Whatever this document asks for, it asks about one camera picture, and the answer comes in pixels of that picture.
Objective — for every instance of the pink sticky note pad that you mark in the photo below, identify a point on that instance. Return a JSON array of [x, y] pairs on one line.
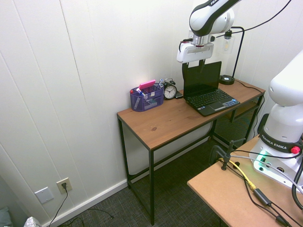
[[147, 84]]

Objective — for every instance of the black laptop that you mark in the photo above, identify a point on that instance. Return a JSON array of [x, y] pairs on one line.
[[203, 78]]

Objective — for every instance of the teal cushion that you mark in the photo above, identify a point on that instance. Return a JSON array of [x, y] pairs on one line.
[[4, 217]]

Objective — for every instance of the black desk lamp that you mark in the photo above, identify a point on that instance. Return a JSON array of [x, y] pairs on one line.
[[226, 80]]

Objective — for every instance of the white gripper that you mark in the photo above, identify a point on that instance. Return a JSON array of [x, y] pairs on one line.
[[196, 52]]

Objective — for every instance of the wooden desk black metal frame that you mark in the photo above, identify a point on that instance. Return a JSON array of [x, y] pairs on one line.
[[170, 118]]

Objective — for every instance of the beige wall outlet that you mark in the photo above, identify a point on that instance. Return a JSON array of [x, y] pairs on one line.
[[64, 185]]

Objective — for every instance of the patterned tissue box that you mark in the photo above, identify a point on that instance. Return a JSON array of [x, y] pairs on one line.
[[33, 222]]

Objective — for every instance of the black metal clamp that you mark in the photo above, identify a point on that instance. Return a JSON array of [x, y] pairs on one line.
[[226, 154]]

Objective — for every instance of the white blank wall plate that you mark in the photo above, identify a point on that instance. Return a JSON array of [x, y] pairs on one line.
[[44, 195]]

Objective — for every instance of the blue capped marker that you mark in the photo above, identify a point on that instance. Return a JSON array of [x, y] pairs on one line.
[[140, 91]]

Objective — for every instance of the small black phone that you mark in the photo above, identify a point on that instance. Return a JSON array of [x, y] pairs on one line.
[[179, 95]]

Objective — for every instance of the purple mesh desk organizer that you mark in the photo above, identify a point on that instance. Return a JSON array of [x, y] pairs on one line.
[[146, 101]]

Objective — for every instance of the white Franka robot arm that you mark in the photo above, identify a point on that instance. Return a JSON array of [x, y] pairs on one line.
[[284, 99]]

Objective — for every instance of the red knob on robot base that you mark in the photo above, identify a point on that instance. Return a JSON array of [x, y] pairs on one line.
[[295, 150]]

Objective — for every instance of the black twin-bell alarm clock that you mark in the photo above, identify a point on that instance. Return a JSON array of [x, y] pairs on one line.
[[170, 91]]

